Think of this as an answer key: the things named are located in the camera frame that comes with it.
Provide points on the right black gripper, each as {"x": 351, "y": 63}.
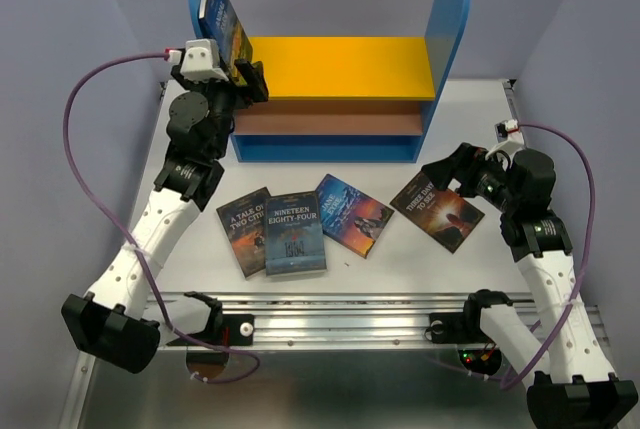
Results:
{"x": 466, "y": 157}

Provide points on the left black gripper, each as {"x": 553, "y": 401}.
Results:
{"x": 253, "y": 74}

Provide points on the Animal Farm book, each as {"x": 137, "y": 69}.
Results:
{"x": 219, "y": 21}

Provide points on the Jane Eyre book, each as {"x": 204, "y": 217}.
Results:
{"x": 350, "y": 217}

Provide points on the Nineteen Eighty-Four book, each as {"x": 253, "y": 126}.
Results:
{"x": 294, "y": 239}

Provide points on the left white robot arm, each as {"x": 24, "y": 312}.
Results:
{"x": 122, "y": 318}

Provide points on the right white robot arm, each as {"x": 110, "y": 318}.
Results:
{"x": 568, "y": 379}

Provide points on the Three Days to See book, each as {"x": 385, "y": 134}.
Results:
{"x": 443, "y": 215}

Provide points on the blue yellow wooden bookshelf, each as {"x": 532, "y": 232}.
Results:
{"x": 348, "y": 99}

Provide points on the A Tale of Two Cities book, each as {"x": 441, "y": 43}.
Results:
{"x": 243, "y": 223}

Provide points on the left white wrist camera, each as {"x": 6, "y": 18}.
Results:
{"x": 198, "y": 61}

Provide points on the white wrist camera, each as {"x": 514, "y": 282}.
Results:
{"x": 198, "y": 61}
{"x": 510, "y": 139}

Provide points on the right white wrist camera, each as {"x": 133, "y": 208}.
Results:
{"x": 510, "y": 139}

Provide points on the aluminium mounting rail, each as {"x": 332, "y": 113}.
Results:
{"x": 269, "y": 322}

